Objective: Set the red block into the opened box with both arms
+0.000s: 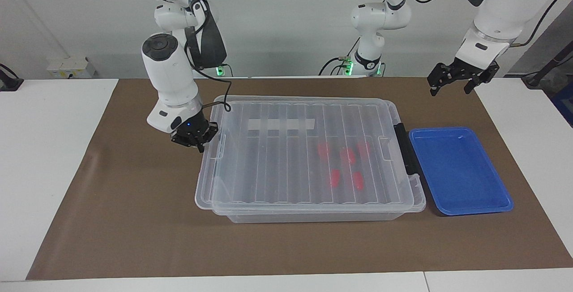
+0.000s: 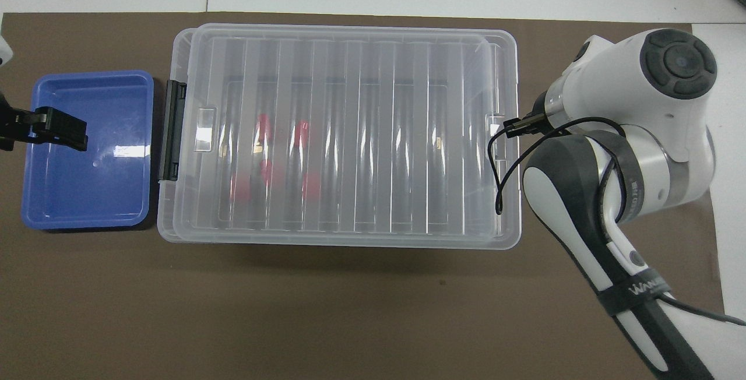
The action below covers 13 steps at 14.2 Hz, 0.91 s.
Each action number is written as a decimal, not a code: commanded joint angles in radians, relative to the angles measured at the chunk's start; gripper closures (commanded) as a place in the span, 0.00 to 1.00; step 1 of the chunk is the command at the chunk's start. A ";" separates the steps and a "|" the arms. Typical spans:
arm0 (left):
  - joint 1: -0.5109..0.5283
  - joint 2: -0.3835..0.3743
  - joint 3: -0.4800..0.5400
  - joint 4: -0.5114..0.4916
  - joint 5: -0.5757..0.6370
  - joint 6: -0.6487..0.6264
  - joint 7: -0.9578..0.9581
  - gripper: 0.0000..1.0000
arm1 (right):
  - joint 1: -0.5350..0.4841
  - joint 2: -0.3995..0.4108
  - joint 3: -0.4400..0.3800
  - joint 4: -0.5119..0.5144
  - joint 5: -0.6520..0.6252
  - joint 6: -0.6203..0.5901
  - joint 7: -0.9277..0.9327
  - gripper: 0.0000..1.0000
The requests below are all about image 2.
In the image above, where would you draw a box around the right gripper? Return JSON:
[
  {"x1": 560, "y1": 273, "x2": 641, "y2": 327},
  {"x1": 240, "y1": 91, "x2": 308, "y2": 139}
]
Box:
[{"x1": 532, "y1": 91, "x2": 553, "y2": 131}]

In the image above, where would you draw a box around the clear plastic box lid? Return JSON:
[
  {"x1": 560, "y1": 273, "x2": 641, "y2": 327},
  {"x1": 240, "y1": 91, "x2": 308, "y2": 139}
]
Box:
[{"x1": 173, "y1": 23, "x2": 519, "y2": 240}]

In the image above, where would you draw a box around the black box latch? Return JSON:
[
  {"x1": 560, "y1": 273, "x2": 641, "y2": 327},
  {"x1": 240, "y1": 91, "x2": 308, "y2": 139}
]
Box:
[{"x1": 158, "y1": 79, "x2": 188, "y2": 182}]

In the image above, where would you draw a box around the clear plastic storage box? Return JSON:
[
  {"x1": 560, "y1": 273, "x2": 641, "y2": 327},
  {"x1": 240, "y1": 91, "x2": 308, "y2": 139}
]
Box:
[{"x1": 156, "y1": 26, "x2": 521, "y2": 250}]

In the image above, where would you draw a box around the blue plastic tray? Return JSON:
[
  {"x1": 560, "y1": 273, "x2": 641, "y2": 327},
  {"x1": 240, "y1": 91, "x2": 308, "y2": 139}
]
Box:
[{"x1": 21, "y1": 70, "x2": 155, "y2": 231}]

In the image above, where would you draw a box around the black cable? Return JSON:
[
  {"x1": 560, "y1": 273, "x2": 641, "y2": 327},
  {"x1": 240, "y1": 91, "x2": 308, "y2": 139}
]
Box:
[
  {"x1": 488, "y1": 114, "x2": 629, "y2": 216},
  {"x1": 657, "y1": 294, "x2": 746, "y2": 327}
]

